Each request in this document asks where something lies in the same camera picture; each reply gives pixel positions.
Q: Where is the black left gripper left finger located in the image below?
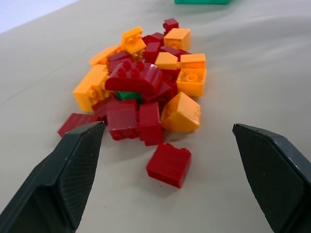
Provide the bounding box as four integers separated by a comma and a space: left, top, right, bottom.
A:
0, 121, 106, 233

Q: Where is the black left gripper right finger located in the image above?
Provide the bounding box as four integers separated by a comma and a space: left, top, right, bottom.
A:
232, 123, 311, 233

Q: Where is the green rectangular bar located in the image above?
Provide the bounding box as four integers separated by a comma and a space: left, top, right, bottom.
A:
174, 0, 231, 5

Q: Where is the red sloped toy brick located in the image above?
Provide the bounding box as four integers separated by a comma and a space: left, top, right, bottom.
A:
57, 113, 104, 137

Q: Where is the red square building block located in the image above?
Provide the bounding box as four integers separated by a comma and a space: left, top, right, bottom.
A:
146, 143, 192, 189
138, 102, 164, 147
143, 42, 161, 64
105, 99, 139, 141
107, 50, 133, 71
160, 45, 192, 60
141, 32, 165, 47
140, 82, 173, 104

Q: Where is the green brick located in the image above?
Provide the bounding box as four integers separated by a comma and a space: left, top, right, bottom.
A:
115, 90, 142, 103

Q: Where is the dark red curved toy brick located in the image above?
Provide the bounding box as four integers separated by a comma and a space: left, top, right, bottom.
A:
104, 61, 163, 95

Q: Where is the dark red plastic toy brick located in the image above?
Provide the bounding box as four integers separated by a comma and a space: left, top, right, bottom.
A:
162, 17, 179, 34

